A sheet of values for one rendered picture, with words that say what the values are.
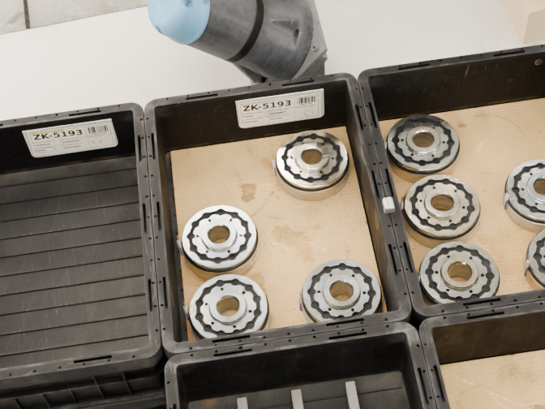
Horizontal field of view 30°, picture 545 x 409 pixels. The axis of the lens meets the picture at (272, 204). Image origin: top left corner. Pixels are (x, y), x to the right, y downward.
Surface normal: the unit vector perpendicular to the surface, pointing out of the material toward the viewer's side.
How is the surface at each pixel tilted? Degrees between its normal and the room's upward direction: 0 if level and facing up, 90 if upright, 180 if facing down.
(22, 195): 0
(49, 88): 0
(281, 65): 71
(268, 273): 0
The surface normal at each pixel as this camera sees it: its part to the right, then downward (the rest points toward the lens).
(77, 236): -0.06, -0.57
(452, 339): 0.13, 0.81
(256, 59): -0.10, 0.70
